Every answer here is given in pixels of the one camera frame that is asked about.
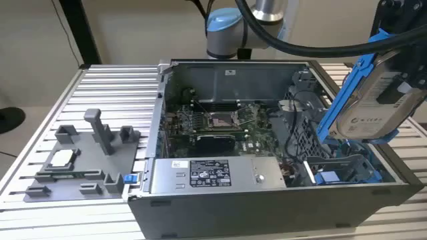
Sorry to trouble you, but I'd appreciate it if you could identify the hard disk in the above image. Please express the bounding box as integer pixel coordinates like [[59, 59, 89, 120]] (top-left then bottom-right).
[[315, 28, 427, 146]]

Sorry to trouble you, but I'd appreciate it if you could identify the green RAM stick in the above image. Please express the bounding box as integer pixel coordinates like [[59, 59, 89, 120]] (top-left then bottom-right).
[[35, 170, 101, 179]]

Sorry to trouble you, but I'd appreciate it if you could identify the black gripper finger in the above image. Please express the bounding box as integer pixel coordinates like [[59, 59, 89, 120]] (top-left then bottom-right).
[[404, 44, 427, 90]]

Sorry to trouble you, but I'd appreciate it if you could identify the grey perforated drive cage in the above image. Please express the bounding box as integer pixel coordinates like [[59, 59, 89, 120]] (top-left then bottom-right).
[[268, 69, 336, 161]]

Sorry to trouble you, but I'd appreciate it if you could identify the black round stand base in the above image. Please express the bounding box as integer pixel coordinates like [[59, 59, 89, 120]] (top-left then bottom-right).
[[0, 106, 27, 135]]

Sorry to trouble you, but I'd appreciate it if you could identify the thin black wall cable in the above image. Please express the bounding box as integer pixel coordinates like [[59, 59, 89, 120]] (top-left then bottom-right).
[[51, 0, 83, 66]]

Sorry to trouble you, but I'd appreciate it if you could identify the black open PC case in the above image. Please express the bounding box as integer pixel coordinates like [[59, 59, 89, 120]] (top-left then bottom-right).
[[128, 58, 424, 240]]

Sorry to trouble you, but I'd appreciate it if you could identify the CPU socket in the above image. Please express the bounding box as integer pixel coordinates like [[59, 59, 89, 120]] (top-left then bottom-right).
[[207, 110, 240, 130]]

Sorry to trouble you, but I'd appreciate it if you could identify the thin black case wire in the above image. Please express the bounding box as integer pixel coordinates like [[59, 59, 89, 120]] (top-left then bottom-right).
[[284, 90, 330, 161]]

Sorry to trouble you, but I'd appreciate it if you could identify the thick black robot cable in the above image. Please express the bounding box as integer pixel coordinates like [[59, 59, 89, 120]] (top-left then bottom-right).
[[234, 0, 427, 59]]

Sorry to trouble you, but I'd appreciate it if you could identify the green motherboard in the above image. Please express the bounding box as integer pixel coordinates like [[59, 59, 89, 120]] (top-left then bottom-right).
[[161, 99, 284, 159]]

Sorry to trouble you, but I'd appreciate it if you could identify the silver CPU chip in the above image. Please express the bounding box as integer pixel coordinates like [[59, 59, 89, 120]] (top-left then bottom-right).
[[48, 150, 77, 168]]

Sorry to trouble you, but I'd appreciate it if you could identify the metal socket cover frame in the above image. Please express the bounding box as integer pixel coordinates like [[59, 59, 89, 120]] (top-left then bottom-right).
[[232, 103, 262, 127]]

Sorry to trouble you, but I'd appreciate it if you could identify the blue disk carrier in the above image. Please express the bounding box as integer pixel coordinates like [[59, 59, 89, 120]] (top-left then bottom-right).
[[312, 171, 340, 187]]

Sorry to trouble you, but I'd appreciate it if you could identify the black graphics card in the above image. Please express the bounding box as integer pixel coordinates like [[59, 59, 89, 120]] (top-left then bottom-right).
[[194, 134, 238, 153]]

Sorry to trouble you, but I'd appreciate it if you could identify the grey parts rack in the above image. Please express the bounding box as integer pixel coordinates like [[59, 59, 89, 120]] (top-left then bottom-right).
[[21, 108, 144, 204]]

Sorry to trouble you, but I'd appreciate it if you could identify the grey disk bay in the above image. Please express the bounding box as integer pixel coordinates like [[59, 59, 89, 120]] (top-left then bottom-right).
[[304, 153, 368, 188]]

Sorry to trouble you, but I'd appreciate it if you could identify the black upright post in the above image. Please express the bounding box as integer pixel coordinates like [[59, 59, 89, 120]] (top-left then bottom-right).
[[57, 0, 103, 66]]

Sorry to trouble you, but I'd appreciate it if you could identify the silver power supply unit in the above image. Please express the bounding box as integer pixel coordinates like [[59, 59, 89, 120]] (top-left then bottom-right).
[[148, 156, 288, 195]]

